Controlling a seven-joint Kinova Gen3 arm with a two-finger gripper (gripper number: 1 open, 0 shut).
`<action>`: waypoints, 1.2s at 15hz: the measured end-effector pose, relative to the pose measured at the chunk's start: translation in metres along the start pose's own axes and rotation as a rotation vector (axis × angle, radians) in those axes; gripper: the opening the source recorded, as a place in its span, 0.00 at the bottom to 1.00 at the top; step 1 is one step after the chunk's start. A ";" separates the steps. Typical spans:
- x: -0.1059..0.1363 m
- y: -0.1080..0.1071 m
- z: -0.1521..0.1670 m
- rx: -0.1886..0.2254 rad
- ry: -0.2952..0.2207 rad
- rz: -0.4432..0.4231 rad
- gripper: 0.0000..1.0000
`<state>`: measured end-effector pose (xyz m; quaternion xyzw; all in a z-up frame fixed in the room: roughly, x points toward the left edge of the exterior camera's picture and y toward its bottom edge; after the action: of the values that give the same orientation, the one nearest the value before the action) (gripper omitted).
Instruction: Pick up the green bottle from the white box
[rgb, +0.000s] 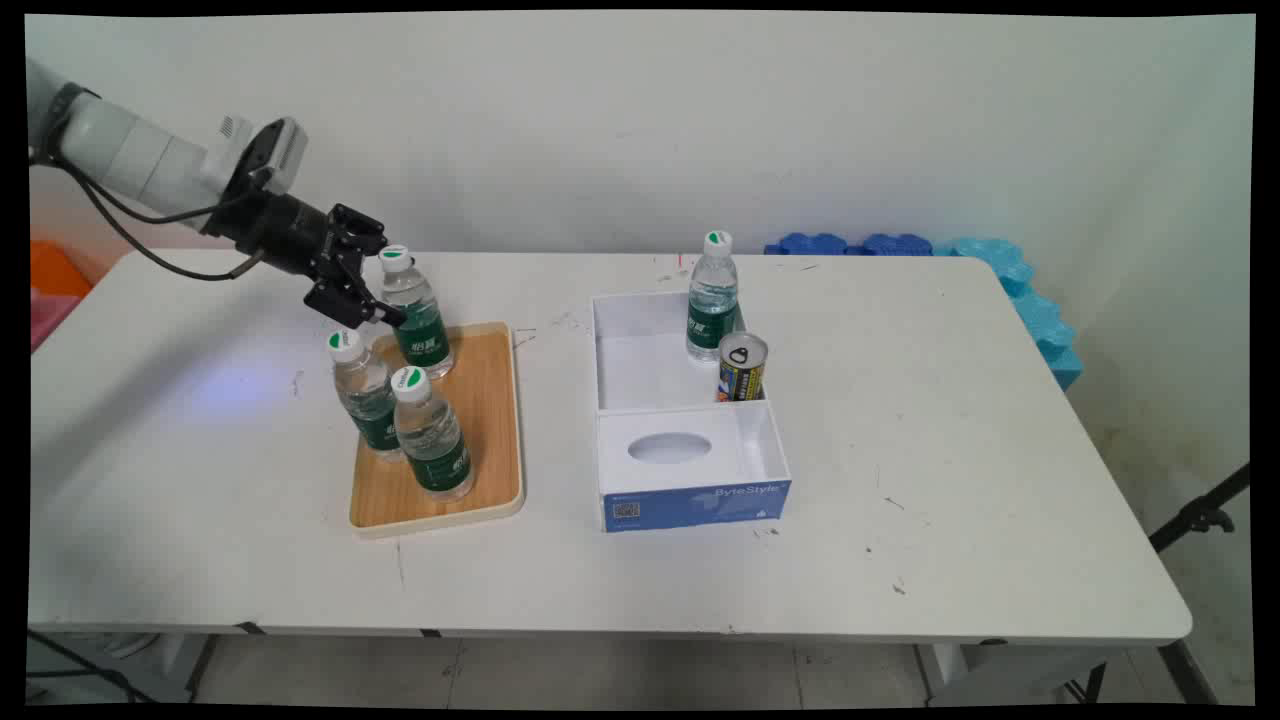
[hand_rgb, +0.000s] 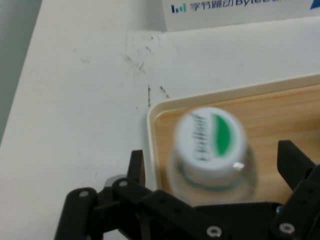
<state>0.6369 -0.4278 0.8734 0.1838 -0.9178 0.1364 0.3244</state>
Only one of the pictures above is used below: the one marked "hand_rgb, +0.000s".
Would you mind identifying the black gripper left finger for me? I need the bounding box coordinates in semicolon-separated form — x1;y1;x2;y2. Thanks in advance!
54;149;208;240

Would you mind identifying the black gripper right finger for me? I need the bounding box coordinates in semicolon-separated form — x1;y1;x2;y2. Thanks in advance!
271;139;320;240

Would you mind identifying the clear water bottle green label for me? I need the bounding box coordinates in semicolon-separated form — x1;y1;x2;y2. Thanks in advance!
167;106;258;208

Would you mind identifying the wooden tray cream rim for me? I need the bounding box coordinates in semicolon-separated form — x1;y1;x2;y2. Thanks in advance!
146;72;320;208

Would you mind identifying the white cardboard box blue print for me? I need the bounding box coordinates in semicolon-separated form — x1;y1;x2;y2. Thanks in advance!
161;0;320;33

